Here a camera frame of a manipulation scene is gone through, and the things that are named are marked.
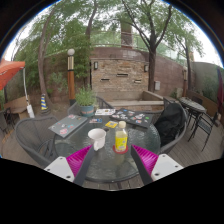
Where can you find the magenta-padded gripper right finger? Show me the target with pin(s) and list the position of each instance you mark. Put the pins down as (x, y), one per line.
(166, 165)

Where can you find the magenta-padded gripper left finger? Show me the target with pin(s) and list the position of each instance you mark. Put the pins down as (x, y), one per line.
(60, 166)

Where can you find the clear bottle with yellow label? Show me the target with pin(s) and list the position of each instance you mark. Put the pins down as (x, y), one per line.
(121, 140)

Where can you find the black backpack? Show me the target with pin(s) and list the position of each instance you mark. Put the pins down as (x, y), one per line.
(170, 123)

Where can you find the white mug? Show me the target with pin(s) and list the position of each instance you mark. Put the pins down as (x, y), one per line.
(96, 136)

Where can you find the black metal patio chair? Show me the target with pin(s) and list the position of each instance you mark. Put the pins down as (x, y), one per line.
(203, 123)

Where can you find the blue card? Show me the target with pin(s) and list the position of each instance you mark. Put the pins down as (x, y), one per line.
(96, 120)

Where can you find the black laptop with stickers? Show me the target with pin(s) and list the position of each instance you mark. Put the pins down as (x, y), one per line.
(133, 116)

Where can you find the green plant in blue pot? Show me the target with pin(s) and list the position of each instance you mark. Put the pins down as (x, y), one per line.
(87, 110)

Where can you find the striped traffic cone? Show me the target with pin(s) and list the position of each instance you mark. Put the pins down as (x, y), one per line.
(44, 104)

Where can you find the small round patio table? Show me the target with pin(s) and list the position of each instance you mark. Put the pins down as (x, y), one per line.
(193, 105)

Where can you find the yellow card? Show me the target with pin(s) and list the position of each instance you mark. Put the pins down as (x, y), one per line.
(111, 124)

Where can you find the white sticker sheet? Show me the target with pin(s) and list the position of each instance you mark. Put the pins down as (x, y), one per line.
(105, 112)

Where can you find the black folding chair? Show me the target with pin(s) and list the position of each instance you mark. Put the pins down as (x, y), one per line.
(4, 121)

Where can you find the wooden bench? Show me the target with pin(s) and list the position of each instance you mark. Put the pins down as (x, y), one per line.
(16, 105)

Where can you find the thick dark-trunked tree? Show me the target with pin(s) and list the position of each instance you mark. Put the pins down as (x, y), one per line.
(151, 73)

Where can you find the closed maroon umbrella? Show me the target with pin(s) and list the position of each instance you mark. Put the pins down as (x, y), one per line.
(220, 86)

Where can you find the leaning brown-trunked tree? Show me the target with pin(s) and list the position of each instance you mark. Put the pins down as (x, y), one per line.
(41, 66)

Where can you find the orange patio umbrella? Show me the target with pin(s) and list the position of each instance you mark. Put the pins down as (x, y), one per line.
(8, 70)

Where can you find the grey wall box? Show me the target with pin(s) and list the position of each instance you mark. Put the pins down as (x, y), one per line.
(157, 85)

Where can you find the wooden lamp post white globe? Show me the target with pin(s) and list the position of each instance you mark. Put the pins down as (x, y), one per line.
(71, 83)

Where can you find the black wall lamp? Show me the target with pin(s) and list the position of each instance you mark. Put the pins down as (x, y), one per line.
(146, 68)
(96, 65)

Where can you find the thin tree by wall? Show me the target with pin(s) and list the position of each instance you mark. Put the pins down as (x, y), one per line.
(188, 63)

